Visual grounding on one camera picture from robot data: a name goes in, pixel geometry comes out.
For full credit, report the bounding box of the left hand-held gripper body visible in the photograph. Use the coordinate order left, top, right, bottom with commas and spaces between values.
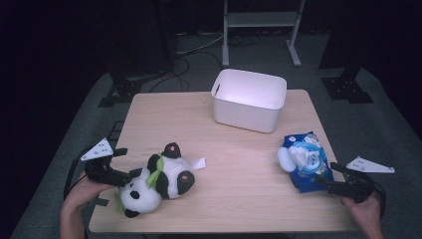
81, 137, 133, 187

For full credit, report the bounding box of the white plastic bin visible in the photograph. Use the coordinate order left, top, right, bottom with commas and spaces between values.
210, 68, 288, 134

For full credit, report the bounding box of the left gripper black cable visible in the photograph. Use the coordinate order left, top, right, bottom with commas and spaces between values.
63, 145, 94, 200

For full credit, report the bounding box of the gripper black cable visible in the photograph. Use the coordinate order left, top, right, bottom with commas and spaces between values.
63, 145, 94, 200
373, 181, 388, 219

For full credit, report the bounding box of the person's left hand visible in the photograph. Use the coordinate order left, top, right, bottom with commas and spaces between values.
62, 171, 114, 214

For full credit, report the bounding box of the black floor cable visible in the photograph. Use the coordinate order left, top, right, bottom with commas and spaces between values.
148, 49, 224, 94

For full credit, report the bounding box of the white wet wipe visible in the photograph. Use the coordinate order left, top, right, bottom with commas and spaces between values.
288, 144, 317, 171

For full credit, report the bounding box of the white metal stand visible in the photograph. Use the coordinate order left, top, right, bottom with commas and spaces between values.
221, 0, 307, 68

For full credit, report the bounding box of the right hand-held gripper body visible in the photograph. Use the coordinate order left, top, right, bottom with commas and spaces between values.
327, 156, 396, 204

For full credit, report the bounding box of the black tape strip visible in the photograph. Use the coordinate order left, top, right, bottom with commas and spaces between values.
90, 196, 109, 207

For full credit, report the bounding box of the blue wet wipes pack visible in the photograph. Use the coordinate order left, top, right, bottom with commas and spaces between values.
278, 130, 334, 194

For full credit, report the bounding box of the grey floor cable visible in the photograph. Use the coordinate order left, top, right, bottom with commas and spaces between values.
175, 31, 225, 56

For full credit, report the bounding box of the panda plush toy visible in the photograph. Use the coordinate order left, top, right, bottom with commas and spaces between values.
113, 142, 207, 219

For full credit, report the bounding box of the person's right hand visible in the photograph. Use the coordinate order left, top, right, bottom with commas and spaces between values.
340, 193, 383, 231

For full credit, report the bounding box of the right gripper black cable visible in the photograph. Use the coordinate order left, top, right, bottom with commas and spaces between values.
373, 181, 388, 219

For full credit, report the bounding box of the black floor tape rectangle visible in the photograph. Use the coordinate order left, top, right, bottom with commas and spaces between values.
106, 120, 125, 142

